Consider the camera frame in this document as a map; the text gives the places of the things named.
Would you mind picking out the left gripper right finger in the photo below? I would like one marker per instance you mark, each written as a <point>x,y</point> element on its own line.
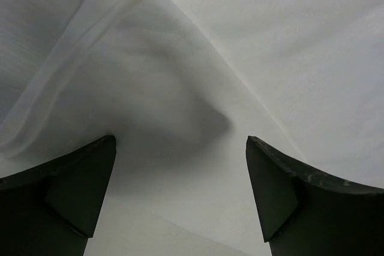
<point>305,211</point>

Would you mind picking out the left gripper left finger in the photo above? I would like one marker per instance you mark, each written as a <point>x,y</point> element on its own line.
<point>53,208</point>

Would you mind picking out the white printed t-shirt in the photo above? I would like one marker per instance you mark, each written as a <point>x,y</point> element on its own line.
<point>182,84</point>

